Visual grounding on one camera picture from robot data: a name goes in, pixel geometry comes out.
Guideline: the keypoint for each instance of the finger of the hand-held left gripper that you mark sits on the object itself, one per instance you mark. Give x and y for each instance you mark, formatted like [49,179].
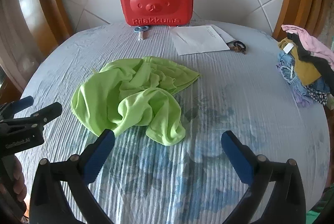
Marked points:
[24,102]
[47,111]

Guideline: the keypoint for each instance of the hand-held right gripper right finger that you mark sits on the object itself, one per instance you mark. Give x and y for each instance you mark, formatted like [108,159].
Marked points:
[236,158]

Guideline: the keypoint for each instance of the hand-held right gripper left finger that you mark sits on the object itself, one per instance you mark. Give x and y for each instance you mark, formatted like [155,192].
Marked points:
[100,156]

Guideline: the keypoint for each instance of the lime green garment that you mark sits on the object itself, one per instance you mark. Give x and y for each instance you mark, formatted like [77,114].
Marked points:
[135,104]

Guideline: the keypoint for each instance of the person's left hand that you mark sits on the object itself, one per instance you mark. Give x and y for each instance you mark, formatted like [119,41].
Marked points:
[16,174]

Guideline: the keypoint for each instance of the light blue striped bedsheet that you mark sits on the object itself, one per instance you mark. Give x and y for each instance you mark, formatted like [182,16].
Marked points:
[234,98]

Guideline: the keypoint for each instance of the purple cloth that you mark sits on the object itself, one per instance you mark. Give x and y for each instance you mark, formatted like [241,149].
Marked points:
[300,97]

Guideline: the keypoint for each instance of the dark patterned cloth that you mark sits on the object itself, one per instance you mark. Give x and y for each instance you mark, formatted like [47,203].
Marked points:
[319,96]

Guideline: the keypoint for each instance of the blue denim garment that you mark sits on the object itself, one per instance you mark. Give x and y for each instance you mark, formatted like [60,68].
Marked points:
[285,62]

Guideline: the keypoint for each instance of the mustard yellow garment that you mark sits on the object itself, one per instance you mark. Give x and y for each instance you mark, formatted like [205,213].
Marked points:
[304,67]

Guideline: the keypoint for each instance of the black garment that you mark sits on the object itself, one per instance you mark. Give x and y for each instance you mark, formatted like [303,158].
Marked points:
[322,67]

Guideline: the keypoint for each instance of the white envelope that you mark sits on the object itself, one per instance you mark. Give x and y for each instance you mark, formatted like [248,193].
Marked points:
[224,33]

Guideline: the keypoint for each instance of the pink garment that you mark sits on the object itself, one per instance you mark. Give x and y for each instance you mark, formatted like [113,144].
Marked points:
[315,46]

